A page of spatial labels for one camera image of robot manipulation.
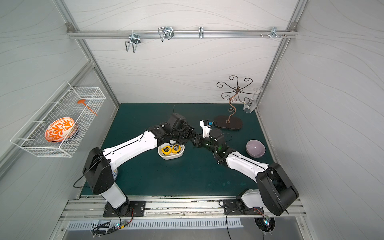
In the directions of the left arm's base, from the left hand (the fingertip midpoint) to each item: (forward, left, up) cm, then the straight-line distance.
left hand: (196, 132), depth 80 cm
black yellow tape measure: (0, +13, -18) cm, 22 cm away
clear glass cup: (+23, -34, -3) cm, 41 cm away
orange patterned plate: (-10, +60, +15) cm, 62 cm away
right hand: (0, +4, -2) cm, 4 cm away
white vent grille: (-40, +47, -21) cm, 65 cm away
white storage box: (-7, +14, -15) cm, 22 cm away
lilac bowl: (0, -37, -17) cm, 41 cm away
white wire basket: (+9, +62, +11) cm, 64 cm away
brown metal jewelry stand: (+22, -19, -18) cm, 34 cm away
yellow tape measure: (-2, +19, -18) cm, 26 cm away
